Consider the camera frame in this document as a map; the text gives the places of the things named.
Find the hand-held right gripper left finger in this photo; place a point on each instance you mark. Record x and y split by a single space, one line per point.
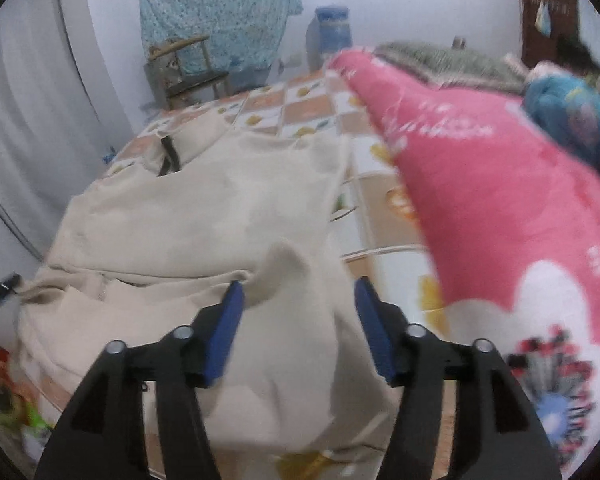
225 330

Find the cream zip-neck sweatshirt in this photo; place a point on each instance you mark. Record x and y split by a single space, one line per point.
190 210

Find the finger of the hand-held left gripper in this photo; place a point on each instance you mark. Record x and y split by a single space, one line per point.
0 292

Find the pink floral blanket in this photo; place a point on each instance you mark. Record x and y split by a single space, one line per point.
480 185

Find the light blue hanging cloth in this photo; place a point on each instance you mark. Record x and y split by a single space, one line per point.
543 20

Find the green paper bag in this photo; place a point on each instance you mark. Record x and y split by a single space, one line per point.
30 415

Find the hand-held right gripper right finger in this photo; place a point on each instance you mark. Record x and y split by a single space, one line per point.
375 330

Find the printed carton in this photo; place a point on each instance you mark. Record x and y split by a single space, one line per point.
162 67

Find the blue printed blanket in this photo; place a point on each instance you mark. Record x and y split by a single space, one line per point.
565 110

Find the blue white packet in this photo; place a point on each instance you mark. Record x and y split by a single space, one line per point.
109 153

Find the grey patterned blanket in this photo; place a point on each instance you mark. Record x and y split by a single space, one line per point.
445 62

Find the blue water bottle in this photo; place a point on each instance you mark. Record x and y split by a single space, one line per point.
330 30

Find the floral hanging cloth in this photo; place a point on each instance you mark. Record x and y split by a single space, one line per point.
220 5

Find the wall socket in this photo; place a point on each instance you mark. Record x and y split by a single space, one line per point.
289 61

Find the white curtain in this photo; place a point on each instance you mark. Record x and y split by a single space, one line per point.
30 85

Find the wooden chair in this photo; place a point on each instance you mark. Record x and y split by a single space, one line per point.
195 82

